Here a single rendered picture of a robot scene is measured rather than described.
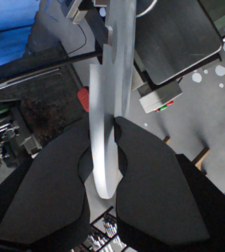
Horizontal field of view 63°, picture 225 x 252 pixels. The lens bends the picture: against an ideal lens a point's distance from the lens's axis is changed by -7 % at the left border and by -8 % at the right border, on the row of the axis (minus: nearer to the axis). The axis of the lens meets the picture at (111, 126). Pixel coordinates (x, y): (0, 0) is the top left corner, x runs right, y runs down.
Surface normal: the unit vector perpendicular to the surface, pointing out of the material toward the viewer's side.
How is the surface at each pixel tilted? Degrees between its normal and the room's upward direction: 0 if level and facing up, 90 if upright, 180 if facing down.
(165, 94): 90
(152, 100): 0
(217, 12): 0
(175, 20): 0
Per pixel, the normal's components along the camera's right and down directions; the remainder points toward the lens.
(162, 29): -0.71, 0.40
